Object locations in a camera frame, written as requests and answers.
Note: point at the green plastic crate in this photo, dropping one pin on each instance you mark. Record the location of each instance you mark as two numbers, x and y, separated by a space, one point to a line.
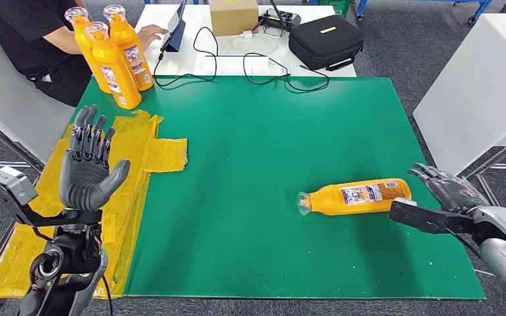
335 7

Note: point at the person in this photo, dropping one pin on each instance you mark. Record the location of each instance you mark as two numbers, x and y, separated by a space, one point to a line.
17 26

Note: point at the person's right forearm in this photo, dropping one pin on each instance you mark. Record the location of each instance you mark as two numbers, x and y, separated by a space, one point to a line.
63 41

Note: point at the white power adapter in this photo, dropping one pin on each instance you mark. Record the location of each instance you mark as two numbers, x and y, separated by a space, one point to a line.
259 63

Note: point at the dark tablet with cover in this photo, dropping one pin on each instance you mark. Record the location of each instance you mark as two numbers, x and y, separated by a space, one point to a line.
174 29

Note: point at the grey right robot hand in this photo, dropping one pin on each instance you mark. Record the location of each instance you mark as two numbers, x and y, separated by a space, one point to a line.
454 192

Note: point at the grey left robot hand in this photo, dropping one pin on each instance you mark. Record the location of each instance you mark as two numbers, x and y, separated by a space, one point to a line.
83 183

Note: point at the blue metal rack frame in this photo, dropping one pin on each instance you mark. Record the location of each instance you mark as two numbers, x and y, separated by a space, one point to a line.
419 1

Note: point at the white desk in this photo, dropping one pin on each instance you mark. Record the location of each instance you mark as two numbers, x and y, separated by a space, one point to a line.
192 65

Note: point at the white table with metal legs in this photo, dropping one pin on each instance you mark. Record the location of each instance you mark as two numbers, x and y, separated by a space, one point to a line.
475 91
8 104

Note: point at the green table mat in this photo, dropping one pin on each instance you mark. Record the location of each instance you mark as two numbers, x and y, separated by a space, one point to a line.
257 152

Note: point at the person's right hand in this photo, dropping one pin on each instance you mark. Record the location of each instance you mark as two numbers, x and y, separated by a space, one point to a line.
150 36

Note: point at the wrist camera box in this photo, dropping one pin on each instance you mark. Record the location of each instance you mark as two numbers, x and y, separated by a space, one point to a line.
414 216
13 187

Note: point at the brown cardboard box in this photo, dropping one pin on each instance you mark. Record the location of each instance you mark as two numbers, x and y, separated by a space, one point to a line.
233 16

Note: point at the clear round plate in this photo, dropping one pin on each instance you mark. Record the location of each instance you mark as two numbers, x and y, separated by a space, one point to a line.
254 44

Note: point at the orange bottle with clear cap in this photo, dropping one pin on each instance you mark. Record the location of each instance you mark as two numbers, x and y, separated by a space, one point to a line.
109 65
80 39
336 200
126 39

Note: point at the black remote controller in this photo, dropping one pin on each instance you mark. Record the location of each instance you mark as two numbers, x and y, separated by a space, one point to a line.
281 18

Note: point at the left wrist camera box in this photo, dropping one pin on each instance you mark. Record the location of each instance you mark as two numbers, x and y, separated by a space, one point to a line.
13 187

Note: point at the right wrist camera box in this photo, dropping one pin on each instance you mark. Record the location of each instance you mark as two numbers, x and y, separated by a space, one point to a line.
414 216

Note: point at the black zip carry case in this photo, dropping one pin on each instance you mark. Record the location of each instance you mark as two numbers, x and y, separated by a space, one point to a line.
325 42

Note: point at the small white charger plug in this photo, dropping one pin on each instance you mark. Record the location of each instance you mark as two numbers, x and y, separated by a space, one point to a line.
248 35

